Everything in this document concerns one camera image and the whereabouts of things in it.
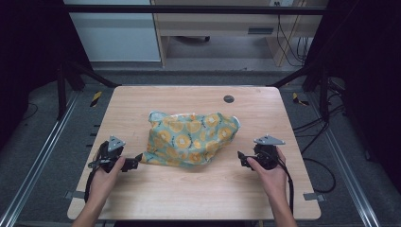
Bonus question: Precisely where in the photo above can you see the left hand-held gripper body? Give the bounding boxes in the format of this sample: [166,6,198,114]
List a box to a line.
[88,134,127,174]

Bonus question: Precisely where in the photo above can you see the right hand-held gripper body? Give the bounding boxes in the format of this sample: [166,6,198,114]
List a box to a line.
[251,133,287,171]

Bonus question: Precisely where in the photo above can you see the teal cloth with orange print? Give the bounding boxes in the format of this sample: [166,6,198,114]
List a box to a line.
[140,110,242,169]

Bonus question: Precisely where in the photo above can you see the person's right hand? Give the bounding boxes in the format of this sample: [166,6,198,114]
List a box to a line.
[246,147,289,203]

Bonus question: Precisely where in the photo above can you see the person's left hand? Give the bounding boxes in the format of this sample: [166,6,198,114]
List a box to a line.
[88,155,127,203]

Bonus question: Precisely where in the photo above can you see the black yellow striped tape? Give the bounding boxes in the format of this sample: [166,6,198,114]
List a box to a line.
[90,90,104,109]
[291,92,310,107]

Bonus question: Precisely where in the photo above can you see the black metal stand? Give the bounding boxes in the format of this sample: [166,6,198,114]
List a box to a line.
[267,61,331,123]
[56,60,122,121]

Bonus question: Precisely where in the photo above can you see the white cabinet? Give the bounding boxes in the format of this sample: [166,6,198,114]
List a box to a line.
[63,0,162,63]

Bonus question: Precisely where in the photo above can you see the black curtain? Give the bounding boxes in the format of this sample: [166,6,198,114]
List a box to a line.
[0,0,96,152]
[302,0,401,187]

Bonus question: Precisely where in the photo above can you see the light wooden desk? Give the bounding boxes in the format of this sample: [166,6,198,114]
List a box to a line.
[150,0,329,68]

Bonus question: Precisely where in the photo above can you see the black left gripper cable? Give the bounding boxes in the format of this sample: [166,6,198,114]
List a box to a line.
[83,143,110,203]

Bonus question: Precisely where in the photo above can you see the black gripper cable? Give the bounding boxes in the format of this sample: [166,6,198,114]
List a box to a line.
[245,150,296,216]
[83,143,110,203]

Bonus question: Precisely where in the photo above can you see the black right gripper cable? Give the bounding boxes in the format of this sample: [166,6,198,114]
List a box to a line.
[245,150,296,216]

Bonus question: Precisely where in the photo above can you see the black floor cables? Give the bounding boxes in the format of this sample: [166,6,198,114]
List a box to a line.
[292,79,347,195]

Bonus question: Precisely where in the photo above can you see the grey metal table bracket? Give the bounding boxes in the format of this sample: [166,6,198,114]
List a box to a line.
[303,192,326,203]
[63,190,87,201]

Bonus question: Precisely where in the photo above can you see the aluminium floor rail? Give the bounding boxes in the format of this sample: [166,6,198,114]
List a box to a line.
[0,90,81,227]
[306,91,383,227]

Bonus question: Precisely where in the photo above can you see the thin black floor cable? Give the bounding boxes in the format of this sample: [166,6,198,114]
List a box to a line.
[21,101,40,122]

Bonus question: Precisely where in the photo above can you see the black hanging cables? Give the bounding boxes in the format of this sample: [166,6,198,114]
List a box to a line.
[275,1,312,68]

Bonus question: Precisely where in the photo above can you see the black horizontal frame bar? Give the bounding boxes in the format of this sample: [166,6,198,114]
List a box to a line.
[61,4,327,15]

